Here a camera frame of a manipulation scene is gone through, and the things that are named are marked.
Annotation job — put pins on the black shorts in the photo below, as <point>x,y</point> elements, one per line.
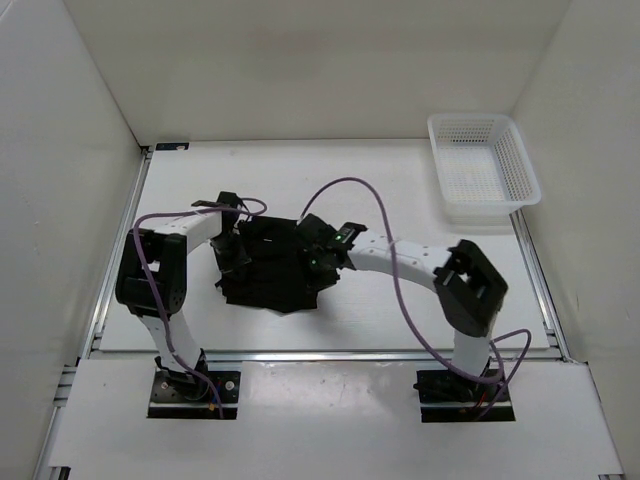
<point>274,278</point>

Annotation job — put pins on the aluminium rail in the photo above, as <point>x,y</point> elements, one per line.
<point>278,356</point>

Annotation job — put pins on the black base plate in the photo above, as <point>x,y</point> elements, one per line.
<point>192,399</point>
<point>444,397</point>

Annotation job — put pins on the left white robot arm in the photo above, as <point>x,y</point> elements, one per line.
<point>152,283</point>

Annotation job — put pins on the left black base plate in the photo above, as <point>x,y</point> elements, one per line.
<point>192,399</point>

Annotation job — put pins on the white plastic basket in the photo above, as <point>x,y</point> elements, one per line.
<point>482,165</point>

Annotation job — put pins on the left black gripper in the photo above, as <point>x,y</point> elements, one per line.
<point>236,263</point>

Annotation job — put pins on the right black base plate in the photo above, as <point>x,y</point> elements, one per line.
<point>444,397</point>

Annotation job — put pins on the blue label sticker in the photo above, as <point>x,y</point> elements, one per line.
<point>172,146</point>

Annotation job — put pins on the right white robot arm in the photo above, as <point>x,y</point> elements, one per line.
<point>469,288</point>

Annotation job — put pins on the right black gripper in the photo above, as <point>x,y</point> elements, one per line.
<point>312,280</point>

